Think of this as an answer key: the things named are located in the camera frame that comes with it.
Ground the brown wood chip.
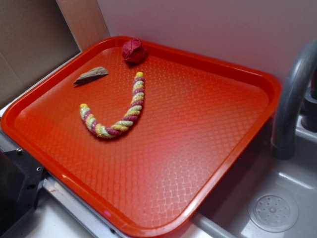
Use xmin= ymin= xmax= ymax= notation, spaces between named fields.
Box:
xmin=73 ymin=66 xmax=108 ymax=86

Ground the red plastic serving tray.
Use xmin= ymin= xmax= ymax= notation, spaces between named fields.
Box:
xmin=0 ymin=37 xmax=281 ymax=238

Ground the crumpled red paper ball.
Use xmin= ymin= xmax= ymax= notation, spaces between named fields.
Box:
xmin=121 ymin=38 xmax=148 ymax=63

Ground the grey toy sink basin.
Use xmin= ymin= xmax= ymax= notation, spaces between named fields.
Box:
xmin=193 ymin=114 xmax=317 ymax=238

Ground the grey toy faucet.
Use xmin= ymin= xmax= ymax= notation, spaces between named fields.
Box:
xmin=271 ymin=40 xmax=317 ymax=160

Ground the brown cardboard panel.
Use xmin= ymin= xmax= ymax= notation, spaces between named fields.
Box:
xmin=0 ymin=0 xmax=109 ymax=108

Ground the round sink drain strainer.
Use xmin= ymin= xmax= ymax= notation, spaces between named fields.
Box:
xmin=248 ymin=190 xmax=299 ymax=233

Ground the multicolour twisted rope toy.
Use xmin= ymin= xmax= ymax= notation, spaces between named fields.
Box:
xmin=80 ymin=72 xmax=145 ymax=139

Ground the black metal bracket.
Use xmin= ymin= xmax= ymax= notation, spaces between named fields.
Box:
xmin=0 ymin=148 xmax=46 ymax=238

